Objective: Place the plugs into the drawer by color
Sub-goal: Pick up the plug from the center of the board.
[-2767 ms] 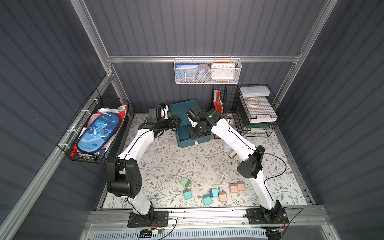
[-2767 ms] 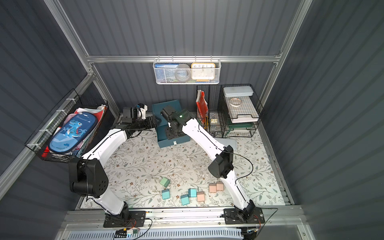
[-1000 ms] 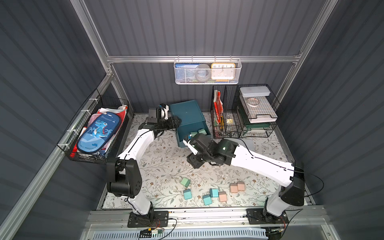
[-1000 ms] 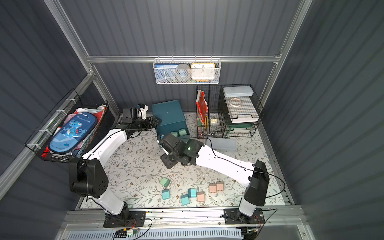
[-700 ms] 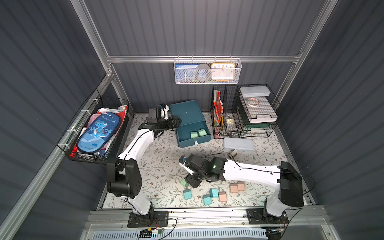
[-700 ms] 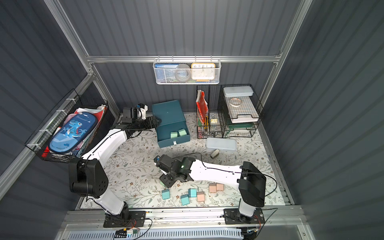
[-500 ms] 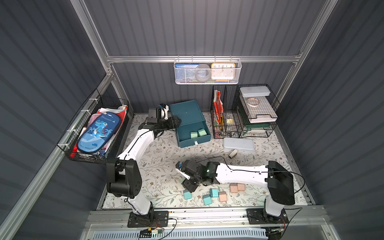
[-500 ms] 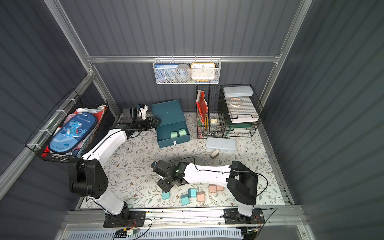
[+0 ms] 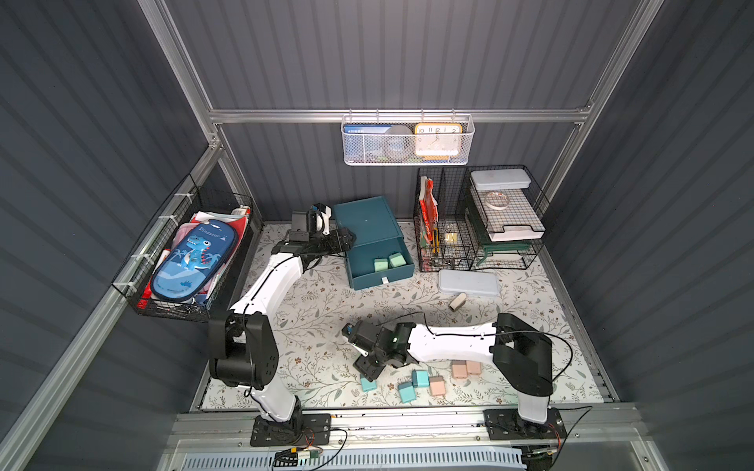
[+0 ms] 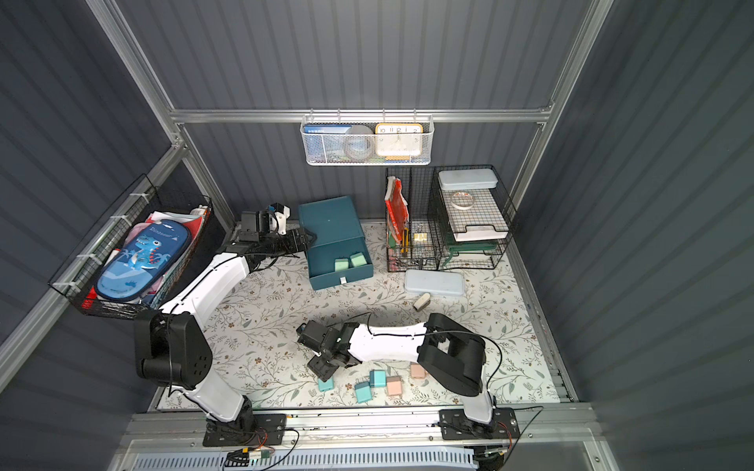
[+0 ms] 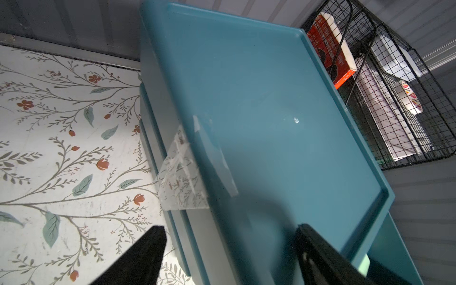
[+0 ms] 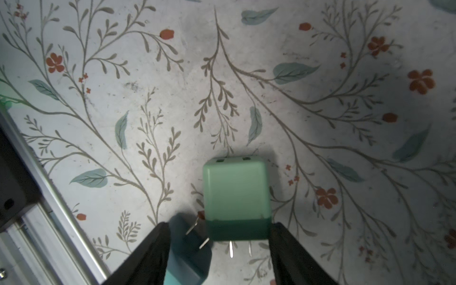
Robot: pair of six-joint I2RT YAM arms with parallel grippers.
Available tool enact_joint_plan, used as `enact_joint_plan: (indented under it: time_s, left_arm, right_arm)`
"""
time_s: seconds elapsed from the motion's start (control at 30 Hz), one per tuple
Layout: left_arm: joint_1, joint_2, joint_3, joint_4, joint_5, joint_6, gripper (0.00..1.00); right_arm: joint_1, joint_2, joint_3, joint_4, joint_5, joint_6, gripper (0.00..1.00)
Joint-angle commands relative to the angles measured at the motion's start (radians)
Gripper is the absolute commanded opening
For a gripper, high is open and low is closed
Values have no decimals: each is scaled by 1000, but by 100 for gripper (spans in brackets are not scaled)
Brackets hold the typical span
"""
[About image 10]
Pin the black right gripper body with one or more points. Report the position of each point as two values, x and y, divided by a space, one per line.
324 358

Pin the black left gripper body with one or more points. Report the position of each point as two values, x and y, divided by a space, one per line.
296 240

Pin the teal drawer cabinet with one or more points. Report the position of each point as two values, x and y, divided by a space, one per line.
336 226

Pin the light green plug one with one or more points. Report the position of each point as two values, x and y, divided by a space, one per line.
341 264

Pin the light green plug two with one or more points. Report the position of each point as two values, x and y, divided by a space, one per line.
358 259

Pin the teal plug one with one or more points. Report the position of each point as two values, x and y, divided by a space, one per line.
326 386

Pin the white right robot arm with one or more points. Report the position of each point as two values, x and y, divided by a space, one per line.
450 353

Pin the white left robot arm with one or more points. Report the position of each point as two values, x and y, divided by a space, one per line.
171 349

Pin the teal plug two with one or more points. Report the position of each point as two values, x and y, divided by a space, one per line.
378 379

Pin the teal plug three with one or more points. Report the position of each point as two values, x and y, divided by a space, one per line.
363 392

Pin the pink plug three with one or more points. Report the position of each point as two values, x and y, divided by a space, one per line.
394 386

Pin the pink plug one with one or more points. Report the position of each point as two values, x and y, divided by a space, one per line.
417 371

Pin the small beige eraser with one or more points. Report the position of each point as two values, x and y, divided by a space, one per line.
422 302

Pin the grey pencil box on table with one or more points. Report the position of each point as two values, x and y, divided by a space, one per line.
435 283

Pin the blue dinosaur pencil case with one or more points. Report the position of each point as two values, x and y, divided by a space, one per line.
142 261

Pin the red book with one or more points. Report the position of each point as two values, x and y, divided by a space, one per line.
397 209

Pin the grey tape roll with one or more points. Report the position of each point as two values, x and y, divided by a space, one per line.
358 144

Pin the yellow alarm clock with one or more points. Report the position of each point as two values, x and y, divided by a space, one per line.
399 141

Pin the clear tape roll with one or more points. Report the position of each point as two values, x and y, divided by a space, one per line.
462 201

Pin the white checkered notebook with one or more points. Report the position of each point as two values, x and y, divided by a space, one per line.
484 222

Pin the grey pencil box on rack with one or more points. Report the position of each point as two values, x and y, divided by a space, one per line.
470 179

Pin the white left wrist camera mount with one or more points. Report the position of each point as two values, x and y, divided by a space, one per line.
278 215

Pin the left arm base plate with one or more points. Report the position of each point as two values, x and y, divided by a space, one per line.
246 431

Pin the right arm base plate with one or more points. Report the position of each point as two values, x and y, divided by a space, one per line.
456 426

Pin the white hanging wire basket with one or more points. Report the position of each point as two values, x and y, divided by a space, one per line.
322 138

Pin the black wire desk organizer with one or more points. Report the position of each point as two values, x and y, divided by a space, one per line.
447 218

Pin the black side wire basket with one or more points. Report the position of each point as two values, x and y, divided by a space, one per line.
143 203

